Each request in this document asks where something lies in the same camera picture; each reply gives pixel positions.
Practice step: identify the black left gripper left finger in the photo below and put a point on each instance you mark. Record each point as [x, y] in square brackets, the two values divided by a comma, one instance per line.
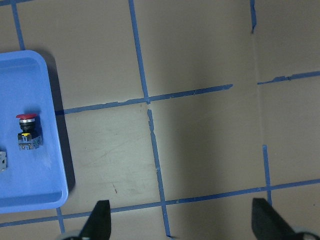
[98, 225]

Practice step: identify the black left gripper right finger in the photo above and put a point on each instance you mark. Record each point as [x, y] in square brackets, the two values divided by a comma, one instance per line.
[266, 223]

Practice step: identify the red emergency stop button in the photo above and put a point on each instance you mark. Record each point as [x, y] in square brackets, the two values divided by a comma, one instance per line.
[29, 138]

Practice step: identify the blue plastic tray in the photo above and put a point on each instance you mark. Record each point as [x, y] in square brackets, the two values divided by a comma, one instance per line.
[32, 172]

